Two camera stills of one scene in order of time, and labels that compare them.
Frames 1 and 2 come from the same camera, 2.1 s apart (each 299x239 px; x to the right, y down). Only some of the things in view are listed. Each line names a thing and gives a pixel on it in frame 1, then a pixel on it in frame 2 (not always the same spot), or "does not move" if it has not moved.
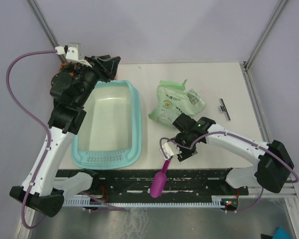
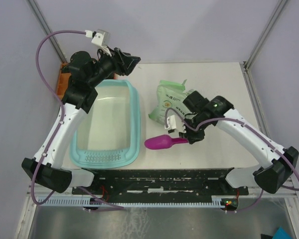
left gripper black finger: (110, 64) to (129, 61)
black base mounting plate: (180, 182) does not move
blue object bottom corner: (281, 233) does not move
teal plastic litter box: (110, 136) does not move
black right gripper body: (186, 152) to (198, 134)
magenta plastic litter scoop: (159, 180) to (162, 142)
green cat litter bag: (173, 99) does not move
